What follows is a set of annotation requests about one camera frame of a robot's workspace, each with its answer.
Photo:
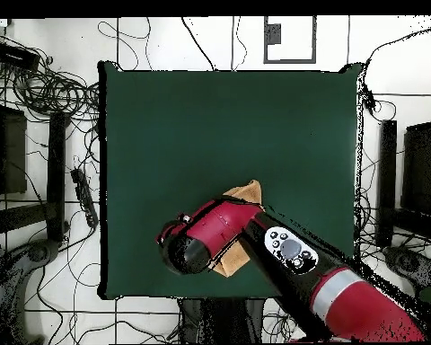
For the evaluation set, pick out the grey square floor frame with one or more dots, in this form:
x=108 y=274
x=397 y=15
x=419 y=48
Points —
x=289 y=61

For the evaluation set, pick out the small dark grey box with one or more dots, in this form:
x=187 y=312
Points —
x=273 y=34

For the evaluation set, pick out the black rectangular box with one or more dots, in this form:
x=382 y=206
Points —
x=14 y=55

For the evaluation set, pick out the dark green table cloth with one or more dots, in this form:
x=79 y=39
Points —
x=273 y=143

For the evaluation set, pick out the small black power adapter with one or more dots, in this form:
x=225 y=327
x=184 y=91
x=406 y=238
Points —
x=369 y=100

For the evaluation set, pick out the grey stand base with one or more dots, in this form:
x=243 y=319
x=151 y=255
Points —
x=39 y=251
x=409 y=262

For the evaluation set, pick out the black metal frame stand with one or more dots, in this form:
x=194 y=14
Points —
x=387 y=179
x=55 y=172

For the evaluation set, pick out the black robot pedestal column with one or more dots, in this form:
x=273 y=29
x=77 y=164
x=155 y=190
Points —
x=219 y=320

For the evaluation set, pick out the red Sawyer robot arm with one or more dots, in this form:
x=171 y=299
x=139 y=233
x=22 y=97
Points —
x=362 y=309

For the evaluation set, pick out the long black power strip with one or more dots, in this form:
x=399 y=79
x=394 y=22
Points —
x=83 y=194

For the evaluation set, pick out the tan terry towel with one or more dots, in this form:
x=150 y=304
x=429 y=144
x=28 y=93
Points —
x=249 y=194

